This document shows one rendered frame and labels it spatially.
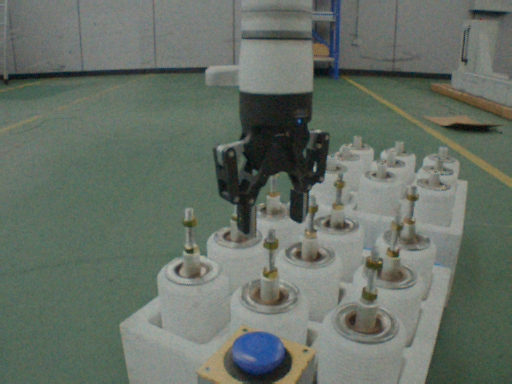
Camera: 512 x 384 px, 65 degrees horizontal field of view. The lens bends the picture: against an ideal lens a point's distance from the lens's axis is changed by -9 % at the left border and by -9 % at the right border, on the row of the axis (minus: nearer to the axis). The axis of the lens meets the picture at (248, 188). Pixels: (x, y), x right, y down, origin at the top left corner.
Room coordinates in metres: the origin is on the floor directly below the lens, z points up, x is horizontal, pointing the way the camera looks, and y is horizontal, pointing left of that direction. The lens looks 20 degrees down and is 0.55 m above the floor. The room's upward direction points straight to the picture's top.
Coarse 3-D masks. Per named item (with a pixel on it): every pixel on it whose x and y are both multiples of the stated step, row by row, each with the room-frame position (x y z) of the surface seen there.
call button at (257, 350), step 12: (240, 336) 0.27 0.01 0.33; (252, 336) 0.27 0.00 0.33; (264, 336) 0.27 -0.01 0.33; (276, 336) 0.27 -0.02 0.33; (240, 348) 0.26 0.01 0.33; (252, 348) 0.26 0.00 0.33; (264, 348) 0.26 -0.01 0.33; (276, 348) 0.26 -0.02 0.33; (240, 360) 0.25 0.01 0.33; (252, 360) 0.25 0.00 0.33; (264, 360) 0.25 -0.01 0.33; (276, 360) 0.25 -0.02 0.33; (252, 372) 0.25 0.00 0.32; (264, 372) 0.25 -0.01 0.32
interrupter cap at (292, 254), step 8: (288, 248) 0.57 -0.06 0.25; (296, 248) 0.57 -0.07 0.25; (320, 248) 0.57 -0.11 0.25; (328, 248) 0.57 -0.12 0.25; (288, 256) 0.54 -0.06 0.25; (296, 256) 0.55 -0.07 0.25; (320, 256) 0.55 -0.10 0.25; (328, 256) 0.54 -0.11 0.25; (296, 264) 0.52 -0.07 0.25; (304, 264) 0.52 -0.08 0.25; (312, 264) 0.52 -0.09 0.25; (320, 264) 0.52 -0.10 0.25; (328, 264) 0.52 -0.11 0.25
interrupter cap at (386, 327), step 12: (336, 312) 0.41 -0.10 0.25; (348, 312) 0.41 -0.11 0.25; (384, 312) 0.40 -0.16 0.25; (336, 324) 0.38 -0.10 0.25; (348, 324) 0.39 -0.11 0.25; (384, 324) 0.38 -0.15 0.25; (396, 324) 0.38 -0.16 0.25; (348, 336) 0.36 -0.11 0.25; (360, 336) 0.36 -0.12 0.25; (372, 336) 0.36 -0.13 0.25; (384, 336) 0.36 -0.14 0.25
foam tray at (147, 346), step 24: (432, 288) 0.56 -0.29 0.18; (144, 312) 0.51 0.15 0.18; (432, 312) 0.50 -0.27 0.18; (144, 336) 0.46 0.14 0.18; (168, 336) 0.46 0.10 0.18; (216, 336) 0.46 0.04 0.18; (312, 336) 0.47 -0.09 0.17; (432, 336) 0.45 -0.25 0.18; (144, 360) 0.46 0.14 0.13; (168, 360) 0.44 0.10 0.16; (192, 360) 0.42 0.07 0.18; (408, 360) 0.40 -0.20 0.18
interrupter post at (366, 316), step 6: (360, 300) 0.39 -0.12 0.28; (360, 306) 0.38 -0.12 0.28; (366, 306) 0.38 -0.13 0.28; (372, 306) 0.38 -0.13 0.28; (360, 312) 0.38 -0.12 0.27; (366, 312) 0.38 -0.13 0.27; (372, 312) 0.38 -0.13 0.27; (360, 318) 0.38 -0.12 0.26; (366, 318) 0.38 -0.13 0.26; (372, 318) 0.38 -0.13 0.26; (360, 324) 0.38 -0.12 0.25; (366, 324) 0.38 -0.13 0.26; (372, 324) 0.38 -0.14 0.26
